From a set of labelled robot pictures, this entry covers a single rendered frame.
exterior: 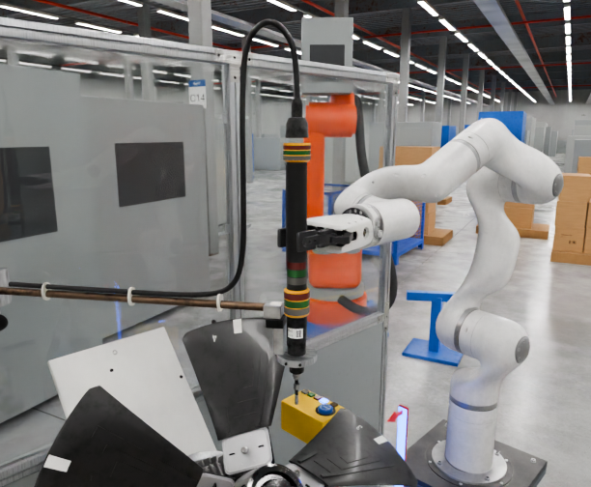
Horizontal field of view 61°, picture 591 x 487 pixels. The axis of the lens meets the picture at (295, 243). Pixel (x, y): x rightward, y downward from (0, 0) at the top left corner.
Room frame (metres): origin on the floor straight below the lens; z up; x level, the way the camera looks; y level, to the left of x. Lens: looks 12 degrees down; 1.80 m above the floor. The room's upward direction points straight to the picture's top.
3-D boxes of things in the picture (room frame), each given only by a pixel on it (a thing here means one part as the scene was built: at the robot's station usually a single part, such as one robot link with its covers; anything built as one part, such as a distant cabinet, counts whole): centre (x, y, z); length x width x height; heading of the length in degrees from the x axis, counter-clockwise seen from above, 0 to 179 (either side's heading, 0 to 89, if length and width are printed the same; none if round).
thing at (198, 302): (0.87, 0.30, 1.51); 0.54 x 0.01 x 0.01; 80
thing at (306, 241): (0.80, -0.04, 1.64); 0.07 x 0.03 x 0.03; 135
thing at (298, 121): (0.81, 0.00, 1.63); 0.04 x 0.04 x 0.46
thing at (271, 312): (0.82, 0.01, 1.47); 0.09 x 0.07 x 0.10; 80
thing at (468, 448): (1.20, -0.46, 1.04); 0.19 x 0.19 x 0.18
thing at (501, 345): (1.17, -0.48, 1.25); 0.19 x 0.12 x 0.24; 37
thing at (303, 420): (1.28, -0.05, 1.02); 0.16 x 0.10 x 0.11; 45
